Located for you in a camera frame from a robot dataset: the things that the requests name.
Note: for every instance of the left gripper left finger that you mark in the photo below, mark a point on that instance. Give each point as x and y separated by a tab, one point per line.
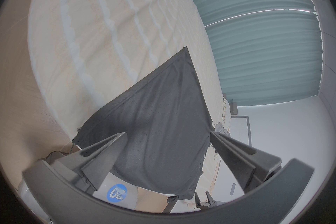
86	165

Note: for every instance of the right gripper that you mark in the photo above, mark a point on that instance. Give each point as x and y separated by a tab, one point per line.
207	206

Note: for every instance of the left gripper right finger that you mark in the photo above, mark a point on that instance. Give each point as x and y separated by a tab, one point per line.
249	164

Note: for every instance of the black T-shirt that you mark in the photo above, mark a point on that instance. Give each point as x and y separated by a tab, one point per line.
157	118

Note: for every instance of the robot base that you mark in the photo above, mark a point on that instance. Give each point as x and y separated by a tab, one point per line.
128	199

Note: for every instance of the white printed pillow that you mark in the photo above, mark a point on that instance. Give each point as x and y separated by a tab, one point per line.
226	112

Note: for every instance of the grey bedside table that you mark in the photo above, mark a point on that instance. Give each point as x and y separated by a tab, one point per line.
233	106

